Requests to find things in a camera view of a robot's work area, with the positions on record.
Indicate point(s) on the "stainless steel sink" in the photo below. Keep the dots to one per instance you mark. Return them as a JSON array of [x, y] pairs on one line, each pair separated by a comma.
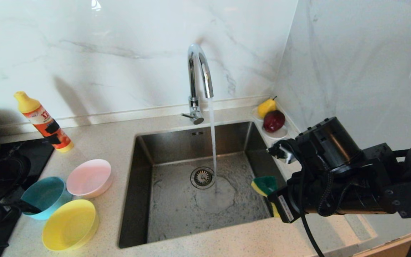
[[177, 214]]

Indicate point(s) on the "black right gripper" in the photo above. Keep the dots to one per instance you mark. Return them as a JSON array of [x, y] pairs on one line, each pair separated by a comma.
[[298, 200]]

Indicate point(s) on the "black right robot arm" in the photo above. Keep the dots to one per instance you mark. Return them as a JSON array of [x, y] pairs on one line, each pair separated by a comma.
[[369, 178]]

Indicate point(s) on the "yellow pear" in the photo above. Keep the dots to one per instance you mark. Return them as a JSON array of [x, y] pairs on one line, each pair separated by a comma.
[[266, 108]]

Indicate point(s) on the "blue plastic bowl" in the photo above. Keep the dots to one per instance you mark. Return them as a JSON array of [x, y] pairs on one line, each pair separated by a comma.
[[46, 192]]

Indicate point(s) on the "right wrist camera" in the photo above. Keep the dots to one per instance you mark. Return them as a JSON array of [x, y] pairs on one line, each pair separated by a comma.
[[284, 151]]

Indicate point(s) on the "pink plastic bowl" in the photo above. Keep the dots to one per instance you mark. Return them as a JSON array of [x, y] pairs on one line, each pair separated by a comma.
[[89, 178]]

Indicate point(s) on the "chrome gooseneck faucet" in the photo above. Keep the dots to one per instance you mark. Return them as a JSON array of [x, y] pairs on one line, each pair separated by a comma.
[[192, 82]]

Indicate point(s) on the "orange dish soap bottle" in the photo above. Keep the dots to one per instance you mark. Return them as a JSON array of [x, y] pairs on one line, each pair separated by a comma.
[[43, 119]]

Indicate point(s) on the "small white dish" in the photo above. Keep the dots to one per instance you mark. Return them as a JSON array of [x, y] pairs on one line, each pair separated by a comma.
[[279, 135]]

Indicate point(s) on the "black induction cooktop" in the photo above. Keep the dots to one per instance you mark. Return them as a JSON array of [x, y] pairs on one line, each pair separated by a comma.
[[9, 167]]

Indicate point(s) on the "metal sink drain strainer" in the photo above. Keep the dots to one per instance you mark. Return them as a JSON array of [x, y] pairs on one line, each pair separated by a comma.
[[202, 177]]

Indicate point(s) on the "yellow plastic bowl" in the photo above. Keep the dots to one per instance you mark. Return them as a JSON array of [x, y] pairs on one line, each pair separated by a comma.
[[69, 225]]

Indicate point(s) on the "green and yellow sponge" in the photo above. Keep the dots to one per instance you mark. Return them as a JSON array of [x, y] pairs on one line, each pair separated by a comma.
[[264, 184]]

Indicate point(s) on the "red apple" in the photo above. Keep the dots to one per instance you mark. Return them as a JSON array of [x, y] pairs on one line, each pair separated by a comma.
[[274, 121]]

